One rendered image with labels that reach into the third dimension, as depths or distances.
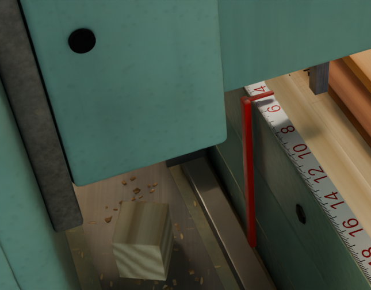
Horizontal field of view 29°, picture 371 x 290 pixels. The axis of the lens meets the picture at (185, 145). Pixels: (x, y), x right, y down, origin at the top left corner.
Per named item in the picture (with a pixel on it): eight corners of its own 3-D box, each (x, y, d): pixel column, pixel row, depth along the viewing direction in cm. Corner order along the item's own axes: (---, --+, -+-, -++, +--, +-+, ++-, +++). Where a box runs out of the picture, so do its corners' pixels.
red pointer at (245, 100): (276, 240, 54) (275, 94, 44) (251, 248, 54) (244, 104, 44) (272, 232, 55) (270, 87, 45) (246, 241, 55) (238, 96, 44)
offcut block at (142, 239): (130, 235, 58) (122, 200, 55) (174, 238, 57) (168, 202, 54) (119, 278, 55) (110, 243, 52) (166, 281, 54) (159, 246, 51)
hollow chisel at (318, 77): (328, 91, 45) (332, 26, 42) (314, 95, 45) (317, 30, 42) (321, 83, 46) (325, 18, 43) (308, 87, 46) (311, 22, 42)
